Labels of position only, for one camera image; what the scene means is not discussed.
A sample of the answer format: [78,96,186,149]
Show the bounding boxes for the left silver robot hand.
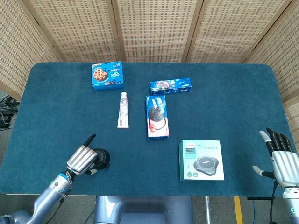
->
[66,134,99,176]

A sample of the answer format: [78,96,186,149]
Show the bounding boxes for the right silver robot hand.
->
[252,127,299,189]

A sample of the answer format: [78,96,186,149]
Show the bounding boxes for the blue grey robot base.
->
[94,195,195,224]

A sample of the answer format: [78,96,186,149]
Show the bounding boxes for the floral toothpaste tube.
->
[117,92,129,129]

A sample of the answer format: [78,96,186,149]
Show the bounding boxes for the blue table cloth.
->
[0,62,299,197]

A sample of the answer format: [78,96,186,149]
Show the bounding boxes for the teal Philips speaker box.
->
[178,140,225,182]

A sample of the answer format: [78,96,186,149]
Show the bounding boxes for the blue pink Oreo box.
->
[145,95,170,140]

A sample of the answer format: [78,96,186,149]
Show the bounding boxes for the blue chocolate chip cookie box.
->
[91,61,125,91]

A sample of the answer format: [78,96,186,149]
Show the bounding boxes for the metal table leg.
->
[204,196,211,224]

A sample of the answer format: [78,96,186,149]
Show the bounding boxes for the long blue Oreo box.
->
[149,77,193,95]

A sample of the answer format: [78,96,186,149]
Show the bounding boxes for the woven bamboo folding screen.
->
[0,0,299,145]

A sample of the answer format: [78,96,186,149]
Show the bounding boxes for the black cables on floor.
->
[0,95,21,128]

